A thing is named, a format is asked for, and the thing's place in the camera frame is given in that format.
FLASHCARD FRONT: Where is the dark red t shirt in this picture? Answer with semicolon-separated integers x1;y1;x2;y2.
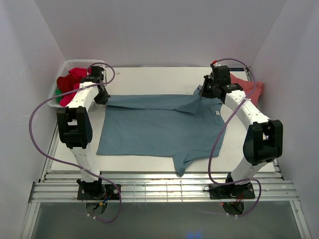
56;74;81;93

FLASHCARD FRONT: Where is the blue t shirt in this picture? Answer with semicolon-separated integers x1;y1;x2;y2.
97;86;224;176

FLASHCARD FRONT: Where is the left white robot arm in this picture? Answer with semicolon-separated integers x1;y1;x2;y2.
57;64;110;199

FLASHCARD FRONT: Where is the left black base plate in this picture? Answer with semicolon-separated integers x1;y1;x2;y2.
76;184;122;201

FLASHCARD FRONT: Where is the white plastic basket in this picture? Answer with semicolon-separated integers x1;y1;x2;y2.
48;59;104;98

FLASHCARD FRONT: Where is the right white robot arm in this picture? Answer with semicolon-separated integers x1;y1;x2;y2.
200;60;283;198

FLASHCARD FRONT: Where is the blue table label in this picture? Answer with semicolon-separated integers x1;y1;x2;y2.
229;67;245;72

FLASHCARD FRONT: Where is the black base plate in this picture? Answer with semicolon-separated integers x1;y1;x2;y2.
208;183;255;199
76;184;122;201

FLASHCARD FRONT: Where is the aluminium rail frame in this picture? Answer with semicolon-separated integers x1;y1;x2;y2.
28;109;300;204

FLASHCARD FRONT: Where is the green garment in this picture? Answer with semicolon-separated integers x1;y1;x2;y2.
55;88;63;104

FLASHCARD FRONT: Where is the magenta t shirt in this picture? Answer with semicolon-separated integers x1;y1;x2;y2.
57;68;87;107

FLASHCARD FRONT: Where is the folded salmon t shirt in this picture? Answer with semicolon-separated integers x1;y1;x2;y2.
230;74;264;107

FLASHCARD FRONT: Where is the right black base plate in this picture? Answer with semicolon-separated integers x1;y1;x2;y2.
208;183;255;199

